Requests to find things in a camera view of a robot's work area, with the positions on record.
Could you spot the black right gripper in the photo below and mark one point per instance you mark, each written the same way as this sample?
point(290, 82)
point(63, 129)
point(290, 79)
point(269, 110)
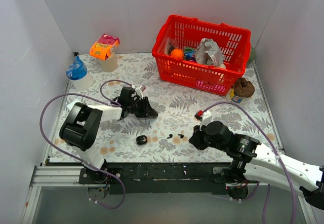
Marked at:
point(200, 138)

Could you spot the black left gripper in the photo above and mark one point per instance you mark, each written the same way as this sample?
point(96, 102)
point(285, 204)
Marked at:
point(142, 106)

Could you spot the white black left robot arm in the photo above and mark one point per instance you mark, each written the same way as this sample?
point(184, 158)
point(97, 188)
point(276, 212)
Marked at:
point(80, 128)

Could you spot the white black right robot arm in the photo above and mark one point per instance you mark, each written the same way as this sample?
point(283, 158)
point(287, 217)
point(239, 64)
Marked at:
point(254, 161)

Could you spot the black case with gold line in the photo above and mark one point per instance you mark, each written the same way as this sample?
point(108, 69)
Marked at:
point(141, 140)

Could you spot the floral patterned table mat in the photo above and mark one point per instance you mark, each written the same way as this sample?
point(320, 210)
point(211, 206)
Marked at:
point(158, 117)

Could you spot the beige paper cup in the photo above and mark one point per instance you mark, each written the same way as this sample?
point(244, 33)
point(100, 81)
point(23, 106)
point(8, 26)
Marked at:
point(110, 64)

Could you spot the orange fruit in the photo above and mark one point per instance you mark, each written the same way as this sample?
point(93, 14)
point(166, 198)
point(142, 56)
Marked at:
point(177, 53)

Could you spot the clear dark snack packet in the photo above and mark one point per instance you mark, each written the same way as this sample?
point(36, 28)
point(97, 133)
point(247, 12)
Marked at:
point(170, 46)

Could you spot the blue green snack packet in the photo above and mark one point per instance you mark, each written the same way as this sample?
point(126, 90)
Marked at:
point(189, 53)

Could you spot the orange pink snack pack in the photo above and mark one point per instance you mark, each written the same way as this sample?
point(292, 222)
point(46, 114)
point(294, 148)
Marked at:
point(104, 46)

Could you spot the white tube black cap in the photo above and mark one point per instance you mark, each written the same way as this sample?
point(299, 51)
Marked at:
point(71, 104)

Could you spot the white bottle blue cap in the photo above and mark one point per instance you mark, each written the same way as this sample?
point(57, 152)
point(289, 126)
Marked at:
point(78, 74)

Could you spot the crumpled grey white bag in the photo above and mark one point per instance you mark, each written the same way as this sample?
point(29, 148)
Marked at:
point(209, 53)

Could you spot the red plastic shopping basket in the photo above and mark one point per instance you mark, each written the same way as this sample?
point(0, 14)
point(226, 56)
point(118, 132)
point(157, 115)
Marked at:
point(234, 43)

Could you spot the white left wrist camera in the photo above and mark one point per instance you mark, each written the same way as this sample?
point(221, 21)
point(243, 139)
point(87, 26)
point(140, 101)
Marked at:
point(139, 90)

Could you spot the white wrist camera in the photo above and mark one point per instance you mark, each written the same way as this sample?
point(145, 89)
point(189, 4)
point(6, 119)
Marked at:
point(139, 90)
point(205, 117)

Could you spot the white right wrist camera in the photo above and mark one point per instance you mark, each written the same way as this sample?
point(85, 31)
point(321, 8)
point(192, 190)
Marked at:
point(205, 117)

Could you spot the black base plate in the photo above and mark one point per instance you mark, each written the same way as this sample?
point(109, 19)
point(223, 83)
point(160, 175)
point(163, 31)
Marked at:
point(142, 178)

